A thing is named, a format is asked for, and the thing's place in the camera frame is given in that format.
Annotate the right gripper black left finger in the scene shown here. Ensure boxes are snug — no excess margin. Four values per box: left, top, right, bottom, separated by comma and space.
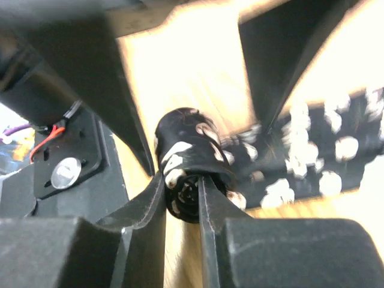
1, 173, 166, 287

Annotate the black floral tie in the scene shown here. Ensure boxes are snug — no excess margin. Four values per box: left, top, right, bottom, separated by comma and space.
154, 89, 383, 223

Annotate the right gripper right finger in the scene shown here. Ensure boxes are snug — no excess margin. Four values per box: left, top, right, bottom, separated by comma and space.
198, 176, 383, 287

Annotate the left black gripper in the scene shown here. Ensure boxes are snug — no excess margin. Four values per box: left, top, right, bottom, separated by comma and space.
1, 1, 154, 176

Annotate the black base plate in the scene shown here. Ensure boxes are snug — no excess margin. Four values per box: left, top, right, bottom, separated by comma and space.
1, 110, 128, 223

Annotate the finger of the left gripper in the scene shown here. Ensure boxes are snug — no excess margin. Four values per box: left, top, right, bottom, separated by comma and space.
238, 0, 357, 133

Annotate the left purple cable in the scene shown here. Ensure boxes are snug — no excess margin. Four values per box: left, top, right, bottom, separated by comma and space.
0, 122, 31, 142

